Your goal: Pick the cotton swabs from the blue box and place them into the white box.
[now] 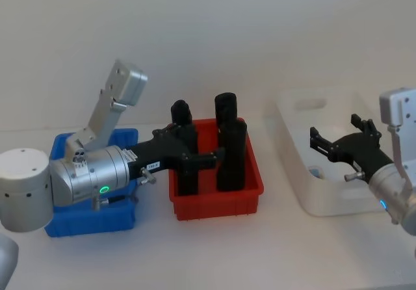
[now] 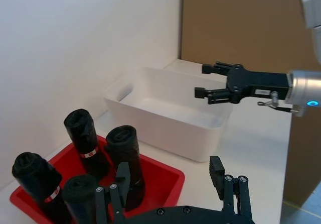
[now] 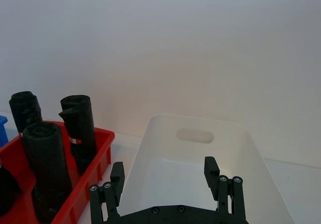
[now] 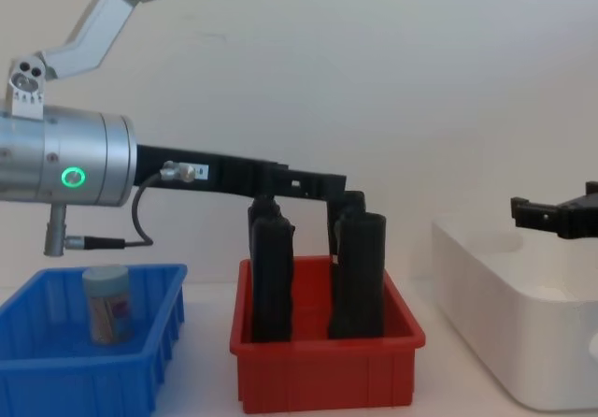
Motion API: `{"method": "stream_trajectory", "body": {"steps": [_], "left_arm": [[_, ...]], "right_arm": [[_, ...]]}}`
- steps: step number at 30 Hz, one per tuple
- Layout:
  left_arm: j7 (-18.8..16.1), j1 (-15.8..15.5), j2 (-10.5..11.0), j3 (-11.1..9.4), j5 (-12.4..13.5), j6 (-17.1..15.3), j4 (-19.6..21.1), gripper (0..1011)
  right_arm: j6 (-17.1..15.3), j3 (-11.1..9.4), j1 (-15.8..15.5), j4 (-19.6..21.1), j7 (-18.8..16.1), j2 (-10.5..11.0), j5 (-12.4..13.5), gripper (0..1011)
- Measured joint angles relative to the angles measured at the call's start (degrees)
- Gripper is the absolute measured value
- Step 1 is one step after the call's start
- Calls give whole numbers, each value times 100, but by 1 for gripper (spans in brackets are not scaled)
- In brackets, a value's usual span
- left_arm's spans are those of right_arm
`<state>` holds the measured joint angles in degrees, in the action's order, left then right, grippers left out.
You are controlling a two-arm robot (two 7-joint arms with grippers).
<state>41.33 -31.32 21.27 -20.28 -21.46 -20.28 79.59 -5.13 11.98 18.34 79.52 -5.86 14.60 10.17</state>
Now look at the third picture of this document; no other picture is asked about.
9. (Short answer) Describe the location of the white plastic bin with handle slot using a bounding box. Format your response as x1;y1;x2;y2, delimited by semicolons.
117;113;298;224

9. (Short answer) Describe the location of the red plastic bin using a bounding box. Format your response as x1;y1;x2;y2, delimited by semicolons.
0;120;115;224

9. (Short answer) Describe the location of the black bag roll with label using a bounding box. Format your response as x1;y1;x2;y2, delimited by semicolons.
58;95;98;176

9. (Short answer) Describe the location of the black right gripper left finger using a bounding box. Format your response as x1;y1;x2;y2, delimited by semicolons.
89;161;125;224

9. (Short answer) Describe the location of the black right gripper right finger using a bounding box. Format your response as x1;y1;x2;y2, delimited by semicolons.
204;156;248;219

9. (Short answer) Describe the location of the blue plastic bin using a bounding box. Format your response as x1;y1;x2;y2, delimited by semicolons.
0;115;10;148

